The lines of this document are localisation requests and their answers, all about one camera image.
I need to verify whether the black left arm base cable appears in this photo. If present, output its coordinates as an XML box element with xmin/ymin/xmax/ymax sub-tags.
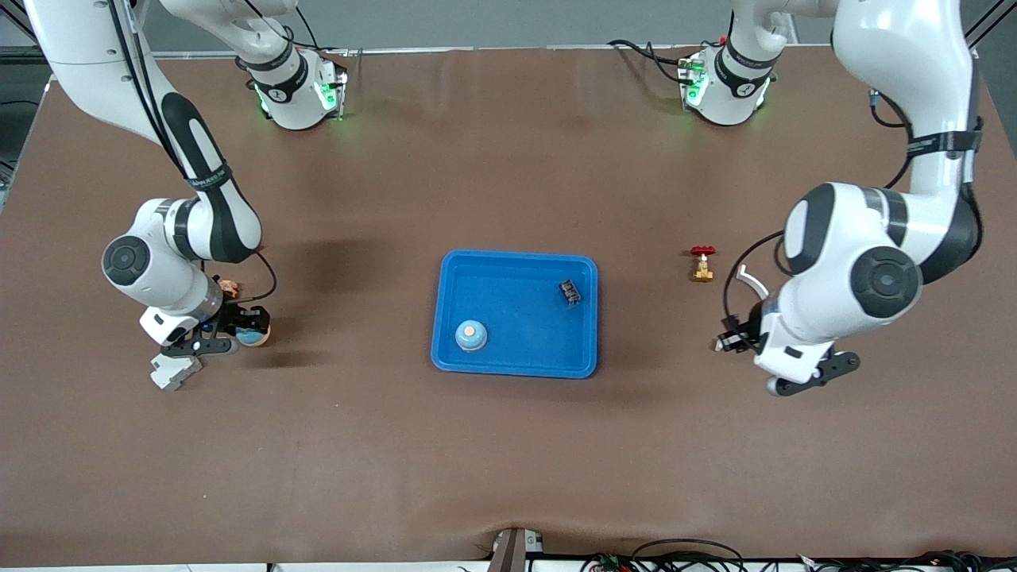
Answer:
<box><xmin>608</xmin><ymin>38</ymin><xmax>696</xmax><ymax>87</ymax></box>

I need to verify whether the brown table mat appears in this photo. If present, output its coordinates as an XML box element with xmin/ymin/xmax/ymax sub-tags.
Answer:
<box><xmin>0</xmin><ymin>44</ymin><xmax>1017</xmax><ymax>566</ymax></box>

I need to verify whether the grey metal mounting bracket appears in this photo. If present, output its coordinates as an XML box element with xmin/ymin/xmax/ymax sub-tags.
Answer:
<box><xmin>489</xmin><ymin>527</ymin><xmax>545</xmax><ymax>572</ymax></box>

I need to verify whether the white curved plastic clamp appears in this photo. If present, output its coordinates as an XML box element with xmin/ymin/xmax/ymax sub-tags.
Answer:
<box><xmin>714</xmin><ymin>264</ymin><xmax>770</xmax><ymax>353</ymax></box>

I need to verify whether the black right arm base cable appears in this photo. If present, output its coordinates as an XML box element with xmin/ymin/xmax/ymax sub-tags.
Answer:
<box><xmin>282</xmin><ymin>6</ymin><xmax>352</xmax><ymax>58</ymax></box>

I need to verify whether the black looped cable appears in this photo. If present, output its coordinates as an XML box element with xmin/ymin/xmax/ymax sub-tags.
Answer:
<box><xmin>632</xmin><ymin>538</ymin><xmax>745</xmax><ymax>572</ymax></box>

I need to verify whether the tangled black cable bundle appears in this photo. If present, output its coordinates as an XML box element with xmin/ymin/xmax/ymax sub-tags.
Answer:
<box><xmin>802</xmin><ymin>550</ymin><xmax>1017</xmax><ymax>572</ymax></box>

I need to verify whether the blue plastic tray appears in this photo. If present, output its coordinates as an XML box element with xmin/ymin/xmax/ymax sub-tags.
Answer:
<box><xmin>430</xmin><ymin>249</ymin><xmax>598</xmax><ymax>380</ymax></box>

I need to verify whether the silver table edge strip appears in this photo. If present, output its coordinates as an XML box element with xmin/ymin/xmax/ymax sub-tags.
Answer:
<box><xmin>143</xmin><ymin>42</ymin><xmax>843</xmax><ymax>61</ymax></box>

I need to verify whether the white circuit breaker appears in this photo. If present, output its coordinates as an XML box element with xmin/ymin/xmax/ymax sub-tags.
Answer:
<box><xmin>150</xmin><ymin>354</ymin><xmax>203</xmax><ymax>392</ymax></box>

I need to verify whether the aluminium frame post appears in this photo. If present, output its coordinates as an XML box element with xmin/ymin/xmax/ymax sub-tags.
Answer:
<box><xmin>965</xmin><ymin>0</ymin><xmax>1017</xmax><ymax>56</ymax></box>

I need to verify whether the black arm base cable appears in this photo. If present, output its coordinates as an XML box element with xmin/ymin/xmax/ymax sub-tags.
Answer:
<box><xmin>608</xmin><ymin>38</ymin><xmax>696</xmax><ymax>87</ymax></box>
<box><xmin>282</xmin><ymin>6</ymin><xmax>352</xmax><ymax>58</ymax></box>

